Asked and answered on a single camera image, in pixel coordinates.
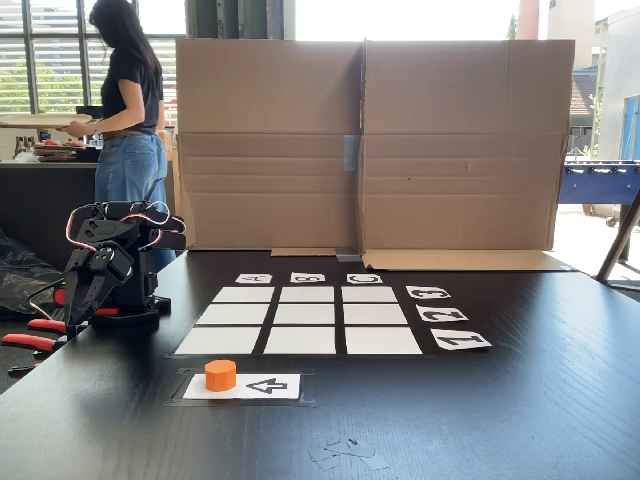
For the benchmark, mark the white arrow paper sheet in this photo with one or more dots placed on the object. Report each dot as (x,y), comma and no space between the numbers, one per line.
(290,388)

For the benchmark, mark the black red clamp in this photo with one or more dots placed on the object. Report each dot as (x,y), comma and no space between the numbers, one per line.
(40,342)

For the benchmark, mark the round orange token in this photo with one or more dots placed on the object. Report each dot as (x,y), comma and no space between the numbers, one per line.
(220,376)

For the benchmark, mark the blue foosball table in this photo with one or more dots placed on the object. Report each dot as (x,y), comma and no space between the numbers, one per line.
(600,187)

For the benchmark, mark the paper sheet number 2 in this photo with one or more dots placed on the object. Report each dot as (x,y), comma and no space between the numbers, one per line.
(442,314)

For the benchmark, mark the paper sheet letter A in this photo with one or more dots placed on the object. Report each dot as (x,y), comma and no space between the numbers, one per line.
(254,278)

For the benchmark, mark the clear tape scraps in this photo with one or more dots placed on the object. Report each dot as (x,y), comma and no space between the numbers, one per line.
(362,450)

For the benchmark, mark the large brown cardboard box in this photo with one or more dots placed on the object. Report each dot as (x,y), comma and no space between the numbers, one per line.
(465,100)
(265,100)

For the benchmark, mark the grey tape strip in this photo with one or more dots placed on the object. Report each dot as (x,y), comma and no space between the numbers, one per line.
(348,257)
(352,152)

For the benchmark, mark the person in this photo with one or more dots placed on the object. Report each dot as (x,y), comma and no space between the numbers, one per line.
(132,90)

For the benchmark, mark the paper sheet letter C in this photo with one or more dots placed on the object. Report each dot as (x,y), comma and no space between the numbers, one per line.
(364,279)

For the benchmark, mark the black counter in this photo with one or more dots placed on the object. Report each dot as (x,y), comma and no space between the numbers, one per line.
(45,210)

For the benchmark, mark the paper sheet letter B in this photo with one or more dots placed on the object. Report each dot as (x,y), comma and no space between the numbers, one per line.
(307,278)

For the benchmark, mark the black crumpled bag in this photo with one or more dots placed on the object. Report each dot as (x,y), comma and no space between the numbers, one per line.
(25,280)

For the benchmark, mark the flat pale cardboard tray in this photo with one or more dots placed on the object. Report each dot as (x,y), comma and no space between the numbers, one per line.
(45,119)

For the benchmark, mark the white nine-square grid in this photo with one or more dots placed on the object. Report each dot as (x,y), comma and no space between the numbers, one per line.
(305,315)

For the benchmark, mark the paper sheet number 3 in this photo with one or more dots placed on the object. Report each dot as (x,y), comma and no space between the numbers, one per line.
(427,292)

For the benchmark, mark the slanted metal table leg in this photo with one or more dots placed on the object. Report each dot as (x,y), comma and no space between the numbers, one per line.
(620,240)

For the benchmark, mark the paper sheet number 1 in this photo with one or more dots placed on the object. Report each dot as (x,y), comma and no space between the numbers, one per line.
(460,340)

